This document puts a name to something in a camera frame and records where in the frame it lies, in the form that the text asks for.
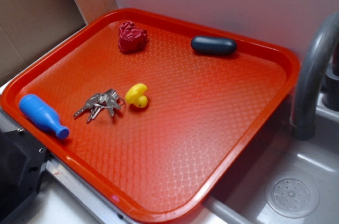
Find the yellow rubber duck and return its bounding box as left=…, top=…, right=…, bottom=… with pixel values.
left=125, top=83, right=148, bottom=108

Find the grey toy sink basin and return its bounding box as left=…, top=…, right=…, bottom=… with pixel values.
left=209, top=94, right=339, bottom=224

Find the grey toy faucet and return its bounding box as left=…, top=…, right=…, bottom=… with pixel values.
left=290, top=12, right=338, bottom=140

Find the silver key bunch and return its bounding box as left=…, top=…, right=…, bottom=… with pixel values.
left=73, top=88, right=125, bottom=123

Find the brown cardboard panel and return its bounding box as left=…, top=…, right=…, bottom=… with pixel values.
left=1, top=0, right=85, bottom=84

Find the black mounting bracket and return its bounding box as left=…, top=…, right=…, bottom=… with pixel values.
left=1, top=128, right=49, bottom=223

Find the orange plastic tray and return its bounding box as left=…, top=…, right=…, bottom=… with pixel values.
left=1, top=8, right=300, bottom=223

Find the crumpled red paper ball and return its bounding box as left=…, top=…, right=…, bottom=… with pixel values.
left=118, top=21, right=148, bottom=53

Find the blue plastic toy bottle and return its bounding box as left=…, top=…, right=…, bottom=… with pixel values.
left=19, top=94, right=69, bottom=140

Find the sink drain strainer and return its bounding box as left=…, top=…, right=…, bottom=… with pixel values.
left=265, top=172, right=320, bottom=219

